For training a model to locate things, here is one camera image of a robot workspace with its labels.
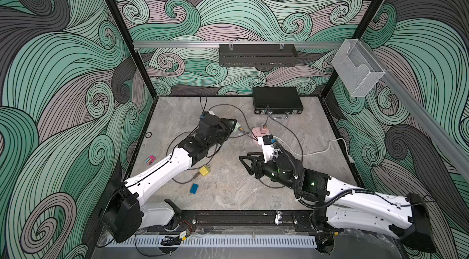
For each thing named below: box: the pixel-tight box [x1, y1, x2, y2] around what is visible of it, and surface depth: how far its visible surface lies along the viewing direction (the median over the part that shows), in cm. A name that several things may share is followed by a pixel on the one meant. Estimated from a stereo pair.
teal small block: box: [189, 183, 200, 195], surface depth 84 cm
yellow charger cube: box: [199, 166, 211, 177], surface depth 87 cm
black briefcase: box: [252, 86, 305, 115], surface depth 118 cm
